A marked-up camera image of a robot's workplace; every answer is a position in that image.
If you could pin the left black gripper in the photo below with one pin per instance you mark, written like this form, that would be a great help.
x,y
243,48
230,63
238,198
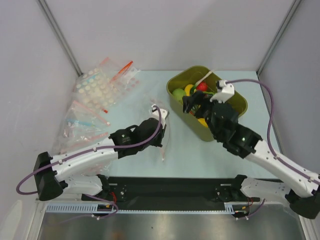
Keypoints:
x,y
157,143

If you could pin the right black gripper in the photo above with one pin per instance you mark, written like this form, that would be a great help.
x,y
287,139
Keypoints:
x,y
204,106

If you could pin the green cabbage toy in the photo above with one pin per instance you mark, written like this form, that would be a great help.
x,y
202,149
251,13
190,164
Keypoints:
x,y
178,95

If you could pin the olive green plastic bin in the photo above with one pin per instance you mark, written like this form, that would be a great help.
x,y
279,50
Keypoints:
x,y
237,104

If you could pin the green onion toy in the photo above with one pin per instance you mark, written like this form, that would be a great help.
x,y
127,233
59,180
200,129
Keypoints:
x,y
201,80

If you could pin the clear zip top bag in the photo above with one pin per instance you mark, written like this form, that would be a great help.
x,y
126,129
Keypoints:
x,y
151,102

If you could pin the long yellow banana toy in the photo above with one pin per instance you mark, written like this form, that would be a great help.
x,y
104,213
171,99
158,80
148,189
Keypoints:
x,y
203,122

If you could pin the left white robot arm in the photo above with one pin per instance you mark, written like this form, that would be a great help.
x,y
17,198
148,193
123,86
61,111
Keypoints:
x,y
80,172

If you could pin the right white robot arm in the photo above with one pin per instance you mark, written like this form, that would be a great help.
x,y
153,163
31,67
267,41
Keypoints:
x,y
299,188

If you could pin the pile of zip bags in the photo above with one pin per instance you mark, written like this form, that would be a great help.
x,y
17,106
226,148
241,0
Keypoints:
x,y
95,92

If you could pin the small yellow banana toy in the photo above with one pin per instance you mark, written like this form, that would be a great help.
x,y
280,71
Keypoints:
x,y
190,89

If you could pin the red tomato toy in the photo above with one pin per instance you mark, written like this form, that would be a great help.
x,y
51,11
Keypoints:
x,y
202,87

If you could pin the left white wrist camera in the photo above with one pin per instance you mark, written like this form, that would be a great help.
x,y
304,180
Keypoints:
x,y
159,114

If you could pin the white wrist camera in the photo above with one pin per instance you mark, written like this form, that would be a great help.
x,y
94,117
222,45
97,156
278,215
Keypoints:
x,y
225,91
159,114

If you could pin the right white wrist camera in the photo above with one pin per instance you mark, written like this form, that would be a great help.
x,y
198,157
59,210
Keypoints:
x,y
225,91

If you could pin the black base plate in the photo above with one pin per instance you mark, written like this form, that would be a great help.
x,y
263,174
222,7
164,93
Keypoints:
x,y
172,194

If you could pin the white slotted cable duct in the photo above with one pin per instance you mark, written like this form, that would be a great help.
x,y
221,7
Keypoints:
x,y
80,208

